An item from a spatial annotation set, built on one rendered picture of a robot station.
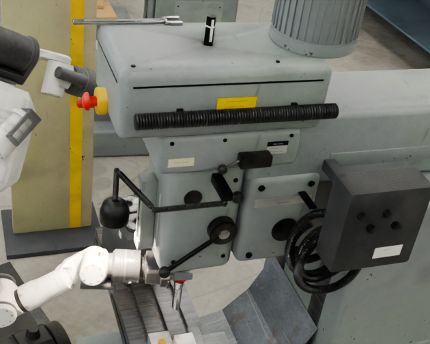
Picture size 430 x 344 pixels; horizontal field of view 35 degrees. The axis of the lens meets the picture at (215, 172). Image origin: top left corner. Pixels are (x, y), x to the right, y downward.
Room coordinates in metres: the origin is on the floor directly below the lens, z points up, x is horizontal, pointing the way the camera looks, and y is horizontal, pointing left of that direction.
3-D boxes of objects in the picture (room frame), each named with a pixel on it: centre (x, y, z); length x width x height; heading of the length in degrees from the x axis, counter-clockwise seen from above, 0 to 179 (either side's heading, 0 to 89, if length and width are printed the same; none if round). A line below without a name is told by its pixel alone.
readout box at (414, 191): (1.21, -0.35, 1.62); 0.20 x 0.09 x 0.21; 113
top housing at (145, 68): (1.40, 0.04, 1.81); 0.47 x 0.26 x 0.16; 113
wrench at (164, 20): (1.44, 0.24, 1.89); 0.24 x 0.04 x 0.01; 113
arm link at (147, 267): (1.38, 0.14, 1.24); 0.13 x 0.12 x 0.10; 9
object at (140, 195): (1.25, 0.17, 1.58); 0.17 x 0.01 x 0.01; 40
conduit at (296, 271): (1.32, -0.27, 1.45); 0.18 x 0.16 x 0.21; 113
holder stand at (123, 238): (1.75, 0.24, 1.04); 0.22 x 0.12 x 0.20; 32
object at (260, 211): (1.47, -0.13, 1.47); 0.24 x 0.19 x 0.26; 23
